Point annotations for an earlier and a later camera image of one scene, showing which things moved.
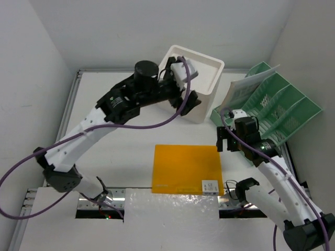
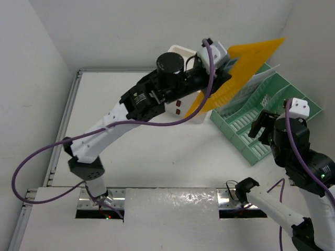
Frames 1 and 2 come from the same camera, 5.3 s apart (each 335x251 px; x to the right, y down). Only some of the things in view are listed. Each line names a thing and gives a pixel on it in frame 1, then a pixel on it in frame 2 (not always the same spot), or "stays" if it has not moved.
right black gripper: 222,133 -> 264,119
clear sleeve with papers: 239,90 stays
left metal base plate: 112,198 stays
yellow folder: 180,169 -> 252,56
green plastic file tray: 276,106 stays
